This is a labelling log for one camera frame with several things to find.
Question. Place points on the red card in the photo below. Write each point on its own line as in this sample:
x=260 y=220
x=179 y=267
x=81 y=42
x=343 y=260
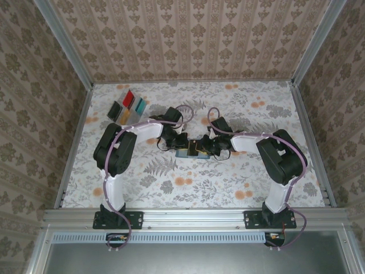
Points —
x=129 y=99

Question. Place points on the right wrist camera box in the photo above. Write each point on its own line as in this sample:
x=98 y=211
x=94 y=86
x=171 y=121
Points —
x=211 y=133

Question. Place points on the clear plastic organizer tray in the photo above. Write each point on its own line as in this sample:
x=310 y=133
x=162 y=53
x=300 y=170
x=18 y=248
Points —
x=135 y=118

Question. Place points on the grey metal sheet panel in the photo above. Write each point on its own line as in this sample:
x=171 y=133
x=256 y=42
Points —
x=194 y=259

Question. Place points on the floral table cover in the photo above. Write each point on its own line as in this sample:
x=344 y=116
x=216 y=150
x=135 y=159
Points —
x=199 y=185

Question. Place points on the black card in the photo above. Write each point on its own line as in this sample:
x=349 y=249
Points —
x=115 y=109
x=194 y=148

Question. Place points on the aluminium frame post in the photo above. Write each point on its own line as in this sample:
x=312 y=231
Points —
x=64 y=42
x=319 y=42

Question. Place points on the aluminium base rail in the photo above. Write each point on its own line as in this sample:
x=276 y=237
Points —
x=194 y=218

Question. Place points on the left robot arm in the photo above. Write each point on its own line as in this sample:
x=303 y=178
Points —
x=114 y=151

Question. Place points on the teal card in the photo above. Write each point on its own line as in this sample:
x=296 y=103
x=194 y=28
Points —
x=141 y=105

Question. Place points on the aluminium side rail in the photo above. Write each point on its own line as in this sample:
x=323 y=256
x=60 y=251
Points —
x=77 y=134
x=308 y=128

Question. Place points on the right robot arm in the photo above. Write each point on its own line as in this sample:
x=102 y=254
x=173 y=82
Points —
x=282 y=160

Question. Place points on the orange card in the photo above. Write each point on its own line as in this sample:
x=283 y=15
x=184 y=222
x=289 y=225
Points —
x=125 y=117

